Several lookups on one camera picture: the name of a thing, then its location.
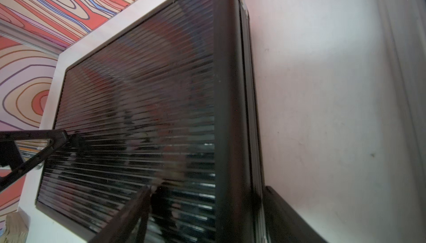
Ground black poker set case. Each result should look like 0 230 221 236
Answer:
35 0 267 243

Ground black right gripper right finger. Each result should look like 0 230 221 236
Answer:
263 186 325 243

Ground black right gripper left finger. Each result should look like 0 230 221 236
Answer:
90 186 151 243

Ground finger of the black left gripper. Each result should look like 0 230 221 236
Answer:
1 130 68 192

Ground treehouse children's book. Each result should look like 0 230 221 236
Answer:
1 212 29 243

